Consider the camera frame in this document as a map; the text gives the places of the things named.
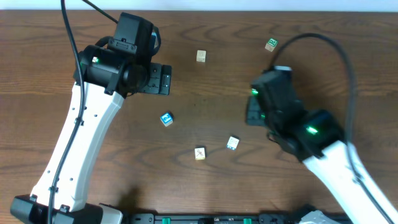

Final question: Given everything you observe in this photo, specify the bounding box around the blue number 2 block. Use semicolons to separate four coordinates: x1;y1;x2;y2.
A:
160;112;174;127

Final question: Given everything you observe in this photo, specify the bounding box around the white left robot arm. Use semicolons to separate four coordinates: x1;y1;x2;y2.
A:
10;45;172;223

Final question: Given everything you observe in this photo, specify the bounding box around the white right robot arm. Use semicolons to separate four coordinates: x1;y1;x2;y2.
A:
302;141;397;223

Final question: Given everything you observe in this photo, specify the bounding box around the blue edged white block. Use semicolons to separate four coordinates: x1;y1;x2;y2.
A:
226;136;239;151

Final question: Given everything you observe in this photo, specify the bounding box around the plain wooden picture block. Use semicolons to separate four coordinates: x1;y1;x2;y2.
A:
196;50;206;62

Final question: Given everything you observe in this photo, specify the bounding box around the green letter R block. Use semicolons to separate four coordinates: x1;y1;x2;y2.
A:
265;38;279;52

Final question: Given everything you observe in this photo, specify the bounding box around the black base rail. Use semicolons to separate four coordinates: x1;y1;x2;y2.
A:
122;213;300;224

